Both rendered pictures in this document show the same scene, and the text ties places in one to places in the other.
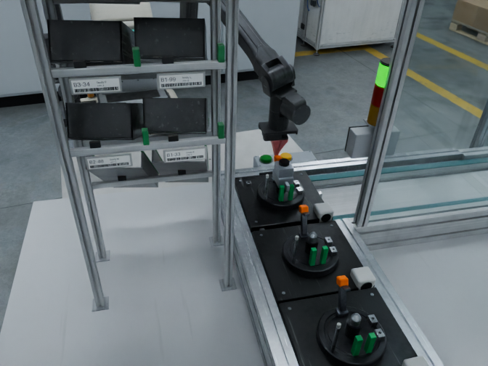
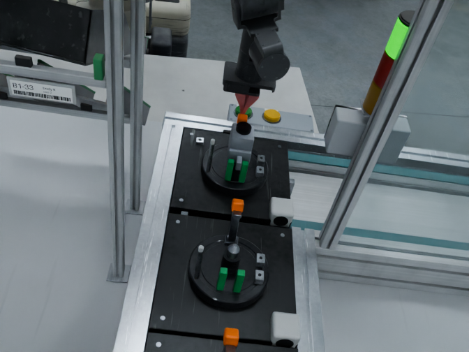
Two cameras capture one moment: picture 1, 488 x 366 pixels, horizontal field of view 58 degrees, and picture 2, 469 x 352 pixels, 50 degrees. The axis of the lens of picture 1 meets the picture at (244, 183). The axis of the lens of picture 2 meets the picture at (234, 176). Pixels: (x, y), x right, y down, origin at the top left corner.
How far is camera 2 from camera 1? 0.37 m
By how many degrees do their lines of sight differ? 11
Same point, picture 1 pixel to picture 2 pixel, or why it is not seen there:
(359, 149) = (340, 142)
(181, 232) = (95, 181)
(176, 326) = (22, 312)
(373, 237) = (342, 265)
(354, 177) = not seen: hidden behind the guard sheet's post
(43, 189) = not seen: hidden behind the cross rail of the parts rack
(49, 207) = not seen: outside the picture
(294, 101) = (266, 44)
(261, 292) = (137, 306)
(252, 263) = (147, 258)
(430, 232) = (430, 281)
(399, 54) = (424, 11)
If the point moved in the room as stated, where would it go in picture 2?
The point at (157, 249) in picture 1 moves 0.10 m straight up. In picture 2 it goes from (53, 197) to (48, 163)
